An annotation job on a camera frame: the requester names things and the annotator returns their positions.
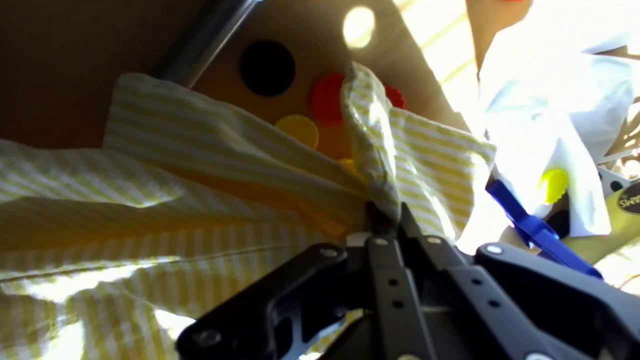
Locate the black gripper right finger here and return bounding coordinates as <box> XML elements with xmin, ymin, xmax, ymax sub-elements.
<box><xmin>398</xmin><ymin>202</ymin><xmax>640</xmax><ymax>360</ymax></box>

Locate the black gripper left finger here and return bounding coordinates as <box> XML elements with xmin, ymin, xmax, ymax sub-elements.
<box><xmin>176</xmin><ymin>202</ymin><xmax>435</xmax><ymax>360</ymax></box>

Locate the yellow striped towel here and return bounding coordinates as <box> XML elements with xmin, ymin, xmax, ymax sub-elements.
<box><xmin>0</xmin><ymin>60</ymin><xmax>498</xmax><ymax>360</ymax></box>

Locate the yellow green packet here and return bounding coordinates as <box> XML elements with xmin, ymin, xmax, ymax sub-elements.
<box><xmin>566</xmin><ymin>179</ymin><xmax>640</xmax><ymax>267</ymax></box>

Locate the yellow game disc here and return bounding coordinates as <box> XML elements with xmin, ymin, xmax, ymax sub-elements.
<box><xmin>273</xmin><ymin>114</ymin><xmax>322</xmax><ymax>151</ymax></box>

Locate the red game disc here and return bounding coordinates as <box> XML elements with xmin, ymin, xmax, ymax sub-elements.
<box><xmin>306</xmin><ymin>70</ymin><xmax>348</xmax><ymax>127</ymax></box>
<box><xmin>381</xmin><ymin>85</ymin><xmax>407</xmax><ymax>113</ymax></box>

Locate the white grey crumpled cloth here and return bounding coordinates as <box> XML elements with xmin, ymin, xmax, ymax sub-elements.
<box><xmin>476</xmin><ymin>0</ymin><xmax>640</xmax><ymax>238</ymax></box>

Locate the black game disc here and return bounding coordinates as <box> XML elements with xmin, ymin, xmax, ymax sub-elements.
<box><xmin>237</xmin><ymin>39</ymin><xmax>297</xmax><ymax>99</ymax></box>

